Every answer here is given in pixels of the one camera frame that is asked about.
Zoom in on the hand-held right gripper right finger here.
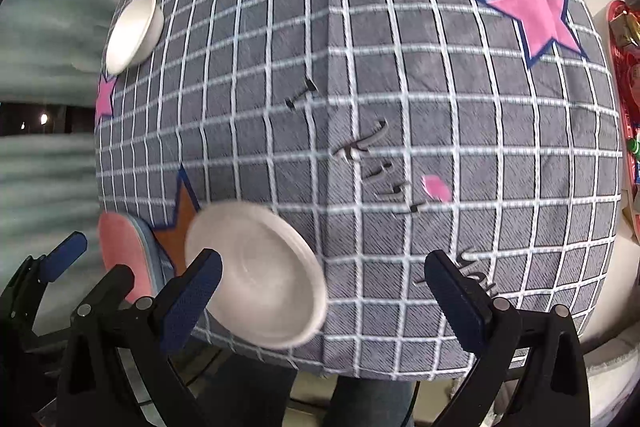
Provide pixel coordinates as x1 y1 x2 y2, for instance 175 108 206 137
424 249 591 427

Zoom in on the grey checkered star tablecloth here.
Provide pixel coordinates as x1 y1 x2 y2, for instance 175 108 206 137
94 0 624 381

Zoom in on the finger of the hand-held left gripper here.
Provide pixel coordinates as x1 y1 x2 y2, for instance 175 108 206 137
10 231 89 309
71 265 136 316

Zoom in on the round red tray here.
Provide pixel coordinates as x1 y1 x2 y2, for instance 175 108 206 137
606 0 640 241

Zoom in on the pale green curtain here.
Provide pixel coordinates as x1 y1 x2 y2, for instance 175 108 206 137
0 0 192 269

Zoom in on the pink square plate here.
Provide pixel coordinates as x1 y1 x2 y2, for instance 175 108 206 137
97 211 157 304

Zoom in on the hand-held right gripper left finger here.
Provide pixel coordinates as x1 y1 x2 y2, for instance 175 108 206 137
57 248 224 427

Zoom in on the white paper bowl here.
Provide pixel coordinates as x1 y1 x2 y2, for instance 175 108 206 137
104 0 165 76
184 201 329 349

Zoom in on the pile of snack packets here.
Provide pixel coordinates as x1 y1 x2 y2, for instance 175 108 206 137
612 6 640 218

